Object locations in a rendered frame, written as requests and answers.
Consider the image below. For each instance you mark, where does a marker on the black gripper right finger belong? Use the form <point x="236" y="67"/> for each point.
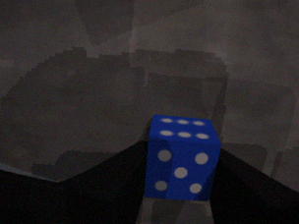
<point x="243" y="195"/>

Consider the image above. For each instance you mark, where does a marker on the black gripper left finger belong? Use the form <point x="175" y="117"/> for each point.
<point x="110" y="192"/>

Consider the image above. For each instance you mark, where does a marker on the blue die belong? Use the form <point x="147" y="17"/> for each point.
<point x="182" y="158"/>

